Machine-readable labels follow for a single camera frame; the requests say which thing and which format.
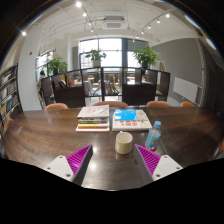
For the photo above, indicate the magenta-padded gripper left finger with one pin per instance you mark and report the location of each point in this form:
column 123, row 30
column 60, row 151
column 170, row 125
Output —
column 76, row 162

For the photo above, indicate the bushy potted plant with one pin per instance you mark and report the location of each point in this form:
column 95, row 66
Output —
column 56, row 64

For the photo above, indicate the group of ceiling spotlights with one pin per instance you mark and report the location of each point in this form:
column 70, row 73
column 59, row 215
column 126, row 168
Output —
column 78, row 4

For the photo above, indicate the yellow-spined book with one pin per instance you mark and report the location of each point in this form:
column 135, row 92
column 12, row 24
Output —
column 91, row 125

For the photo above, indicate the blue and white cover book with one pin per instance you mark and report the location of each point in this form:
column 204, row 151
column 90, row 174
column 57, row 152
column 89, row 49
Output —
column 130, row 115

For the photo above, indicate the ceiling air conditioner unit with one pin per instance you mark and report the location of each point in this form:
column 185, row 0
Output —
column 114, row 23

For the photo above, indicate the tall wall bookcase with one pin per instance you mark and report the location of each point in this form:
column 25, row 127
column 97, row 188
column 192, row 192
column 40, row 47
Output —
column 10, row 100

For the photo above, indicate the framed wall picture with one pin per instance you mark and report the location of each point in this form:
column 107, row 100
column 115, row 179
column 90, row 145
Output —
column 162, row 66

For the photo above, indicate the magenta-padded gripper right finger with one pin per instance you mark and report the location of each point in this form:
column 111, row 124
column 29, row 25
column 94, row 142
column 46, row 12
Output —
column 153, row 162

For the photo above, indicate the group of orange chairs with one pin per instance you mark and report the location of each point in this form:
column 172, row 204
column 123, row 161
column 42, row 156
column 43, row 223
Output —
column 110, row 104

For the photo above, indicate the dark cube shelf unit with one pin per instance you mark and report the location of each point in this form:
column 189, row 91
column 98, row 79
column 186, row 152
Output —
column 70, row 96

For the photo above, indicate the cream ceramic cup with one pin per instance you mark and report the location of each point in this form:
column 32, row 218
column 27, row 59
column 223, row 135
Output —
column 123, row 143

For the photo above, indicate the white wall radiator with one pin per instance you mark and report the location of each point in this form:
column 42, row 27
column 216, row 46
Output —
column 186, row 90

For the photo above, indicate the red-spined book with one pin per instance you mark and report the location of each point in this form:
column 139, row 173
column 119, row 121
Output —
column 91, row 128

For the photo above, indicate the small potted plant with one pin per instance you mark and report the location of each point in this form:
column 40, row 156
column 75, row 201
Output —
column 96, row 56

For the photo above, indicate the flat round red coaster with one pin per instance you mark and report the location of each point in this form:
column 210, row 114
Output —
column 154, row 149

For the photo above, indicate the white-cover book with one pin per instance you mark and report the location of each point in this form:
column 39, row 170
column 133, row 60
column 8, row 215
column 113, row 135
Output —
column 93, row 111

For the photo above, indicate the clear blue-capped water bottle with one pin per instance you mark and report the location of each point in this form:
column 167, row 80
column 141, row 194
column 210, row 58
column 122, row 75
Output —
column 152, row 136

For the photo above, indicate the dark-spined book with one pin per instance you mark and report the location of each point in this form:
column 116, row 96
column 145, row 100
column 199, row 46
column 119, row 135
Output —
column 93, row 120

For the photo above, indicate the large potted plant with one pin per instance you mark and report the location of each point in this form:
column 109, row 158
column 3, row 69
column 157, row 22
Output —
column 146, row 56

